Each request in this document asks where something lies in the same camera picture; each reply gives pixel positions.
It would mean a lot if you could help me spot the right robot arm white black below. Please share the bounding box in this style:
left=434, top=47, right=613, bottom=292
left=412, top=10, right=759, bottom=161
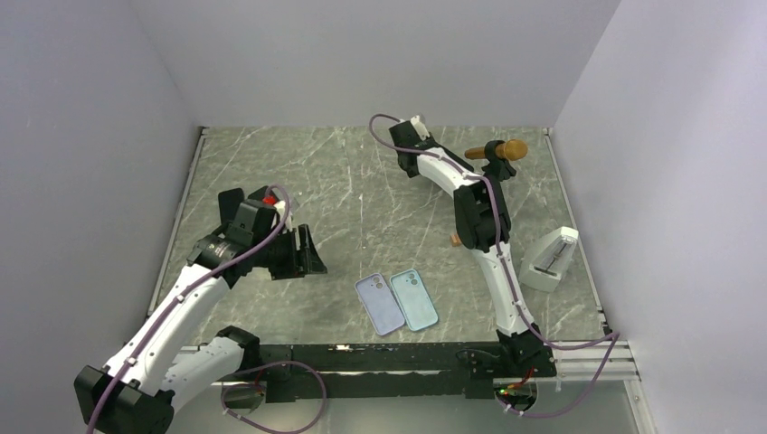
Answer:
left=389, top=117, right=556, bottom=377

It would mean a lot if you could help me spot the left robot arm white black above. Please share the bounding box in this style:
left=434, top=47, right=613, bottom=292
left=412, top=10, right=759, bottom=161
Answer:
left=74, top=189, right=326, bottom=433

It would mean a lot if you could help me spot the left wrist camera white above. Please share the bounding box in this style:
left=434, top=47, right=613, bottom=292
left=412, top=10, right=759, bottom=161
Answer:
left=262, top=194, right=293, bottom=231

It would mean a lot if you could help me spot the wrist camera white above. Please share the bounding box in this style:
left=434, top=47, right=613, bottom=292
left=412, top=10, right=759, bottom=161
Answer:
left=410, top=114, right=431, bottom=141
left=262, top=194, right=293, bottom=231

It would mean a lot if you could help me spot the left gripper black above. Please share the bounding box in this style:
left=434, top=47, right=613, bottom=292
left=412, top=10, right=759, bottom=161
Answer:
left=252, top=224, right=327, bottom=281

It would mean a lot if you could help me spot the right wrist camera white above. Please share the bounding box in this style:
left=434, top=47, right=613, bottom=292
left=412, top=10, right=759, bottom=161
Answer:
left=410, top=114, right=431, bottom=141

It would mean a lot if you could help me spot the white phone stand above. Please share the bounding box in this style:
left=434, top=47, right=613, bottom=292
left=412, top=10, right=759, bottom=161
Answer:
left=518, top=226, right=579, bottom=293

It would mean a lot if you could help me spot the small brown wooden block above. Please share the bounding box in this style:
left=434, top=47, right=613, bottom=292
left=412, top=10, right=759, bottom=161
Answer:
left=450, top=233, right=462, bottom=247

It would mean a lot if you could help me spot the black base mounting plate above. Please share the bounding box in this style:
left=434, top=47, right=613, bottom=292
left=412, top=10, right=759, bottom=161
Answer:
left=223, top=342, right=557, bottom=403

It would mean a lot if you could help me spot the wooden microphone on black stand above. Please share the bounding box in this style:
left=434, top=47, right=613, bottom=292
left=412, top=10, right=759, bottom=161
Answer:
left=464, top=139, right=528, bottom=182

